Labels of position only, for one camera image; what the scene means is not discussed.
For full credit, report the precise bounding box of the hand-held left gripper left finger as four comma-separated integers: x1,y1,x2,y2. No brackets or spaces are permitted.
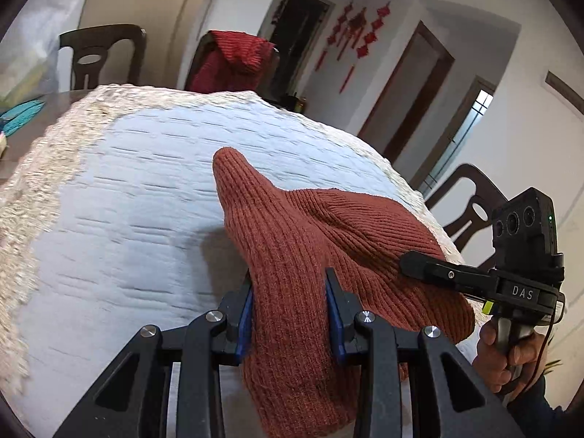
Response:
52,276,254,438

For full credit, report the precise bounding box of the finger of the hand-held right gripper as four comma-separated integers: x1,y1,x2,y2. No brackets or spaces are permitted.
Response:
399,250,496,293

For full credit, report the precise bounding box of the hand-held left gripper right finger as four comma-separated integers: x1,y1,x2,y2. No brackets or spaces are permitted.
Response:
325,268,525,438

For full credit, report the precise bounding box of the rust red knit sweater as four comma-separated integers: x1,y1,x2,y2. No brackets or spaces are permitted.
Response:
212,146,476,438

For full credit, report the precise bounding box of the person's right forearm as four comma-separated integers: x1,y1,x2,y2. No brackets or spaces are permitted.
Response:
502,369,571,438

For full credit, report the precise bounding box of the person's right hand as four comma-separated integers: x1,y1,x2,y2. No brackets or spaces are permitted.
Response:
472,317,548,393

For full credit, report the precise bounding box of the dark wooden chair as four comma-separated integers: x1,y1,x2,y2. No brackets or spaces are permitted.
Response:
59,24,147,92
424,163,509,254
185,31,280,101

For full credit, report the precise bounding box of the blue quilted lace-edged table cover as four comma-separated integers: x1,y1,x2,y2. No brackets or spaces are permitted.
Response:
0,84,461,438

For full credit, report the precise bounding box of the brown wooden door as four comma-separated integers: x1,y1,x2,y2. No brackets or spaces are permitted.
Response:
358,20,456,162

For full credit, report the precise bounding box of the red checked garment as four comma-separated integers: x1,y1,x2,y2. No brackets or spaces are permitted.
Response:
189,30,277,93

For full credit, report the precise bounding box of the dark open doorway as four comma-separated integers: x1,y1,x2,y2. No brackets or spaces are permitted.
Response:
258,0,336,110

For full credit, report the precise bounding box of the teal woven item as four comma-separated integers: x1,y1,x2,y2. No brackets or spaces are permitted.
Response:
0,99,46,137

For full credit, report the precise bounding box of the clear plastic bag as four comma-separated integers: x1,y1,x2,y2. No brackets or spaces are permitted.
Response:
0,41,60,105

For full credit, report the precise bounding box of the window with brown frame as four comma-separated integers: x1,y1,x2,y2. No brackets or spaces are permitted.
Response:
417,77,497,195

